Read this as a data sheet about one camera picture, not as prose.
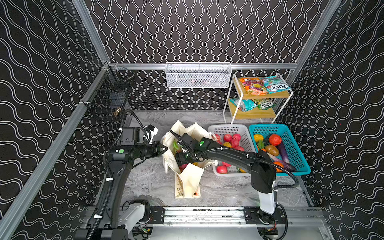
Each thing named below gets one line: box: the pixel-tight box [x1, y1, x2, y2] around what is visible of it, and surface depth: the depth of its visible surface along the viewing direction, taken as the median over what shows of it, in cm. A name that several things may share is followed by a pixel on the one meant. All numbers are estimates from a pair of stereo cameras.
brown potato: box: [265, 144, 280, 156], surface depth 95 cm
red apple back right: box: [232, 133, 242, 141], surface depth 102 cm
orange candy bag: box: [239, 77, 269, 96], surface depth 85 cm
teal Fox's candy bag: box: [260, 76, 293, 94], surface depth 84 cm
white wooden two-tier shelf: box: [222, 73, 294, 125], surface depth 89 cm
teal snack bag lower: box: [229, 97, 258, 112], surface depth 102 cm
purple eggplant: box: [276, 142, 290, 164], surface depth 96 cm
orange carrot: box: [257, 140, 267, 152], surface depth 99 cm
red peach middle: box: [231, 138, 240, 148], surface depth 97 cm
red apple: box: [216, 165, 228, 174], surface depth 86 cm
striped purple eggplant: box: [267, 152, 296, 172], surface depth 90 cm
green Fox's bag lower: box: [254, 98, 276, 110], surface depth 102 cm
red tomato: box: [268, 134, 282, 146], surface depth 97 cm
